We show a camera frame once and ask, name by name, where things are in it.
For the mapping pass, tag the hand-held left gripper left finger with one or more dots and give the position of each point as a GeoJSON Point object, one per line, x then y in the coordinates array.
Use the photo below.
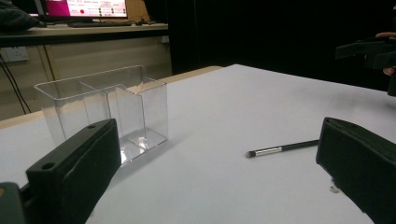
{"type": "Point", "coordinates": [77, 168]}

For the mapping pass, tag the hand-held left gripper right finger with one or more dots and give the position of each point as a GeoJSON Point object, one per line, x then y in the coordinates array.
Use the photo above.
{"type": "Point", "coordinates": [361, 168]}

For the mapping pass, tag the clear acrylic divided container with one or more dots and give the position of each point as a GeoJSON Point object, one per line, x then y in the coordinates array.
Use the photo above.
{"type": "Point", "coordinates": [77, 102]}

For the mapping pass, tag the black pen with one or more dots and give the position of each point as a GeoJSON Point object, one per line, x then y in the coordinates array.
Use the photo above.
{"type": "Point", "coordinates": [271, 151]}

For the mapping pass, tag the black curtain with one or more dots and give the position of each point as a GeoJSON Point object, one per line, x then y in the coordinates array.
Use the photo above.
{"type": "Point", "coordinates": [280, 31]}

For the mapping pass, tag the beige desk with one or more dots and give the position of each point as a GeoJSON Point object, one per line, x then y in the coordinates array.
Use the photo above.
{"type": "Point", "coordinates": [93, 59]}

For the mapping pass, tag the black horizontal bar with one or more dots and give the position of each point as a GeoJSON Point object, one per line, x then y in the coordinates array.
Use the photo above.
{"type": "Point", "coordinates": [77, 37]}

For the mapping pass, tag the black keyboard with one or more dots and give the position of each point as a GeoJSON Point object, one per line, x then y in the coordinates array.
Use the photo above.
{"type": "Point", "coordinates": [99, 24]}

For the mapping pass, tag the white table sheet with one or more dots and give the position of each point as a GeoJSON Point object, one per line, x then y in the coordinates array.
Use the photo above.
{"type": "Point", "coordinates": [218, 124]}

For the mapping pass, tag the computer monitor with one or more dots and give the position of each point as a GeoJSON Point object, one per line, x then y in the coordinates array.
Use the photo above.
{"type": "Point", "coordinates": [93, 7]}

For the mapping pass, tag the dark cloth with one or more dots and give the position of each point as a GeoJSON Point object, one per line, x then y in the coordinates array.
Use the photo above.
{"type": "Point", "coordinates": [14, 17]}

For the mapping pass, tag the white wall socket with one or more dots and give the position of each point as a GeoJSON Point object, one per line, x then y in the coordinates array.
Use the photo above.
{"type": "Point", "coordinates": [14, 53]}

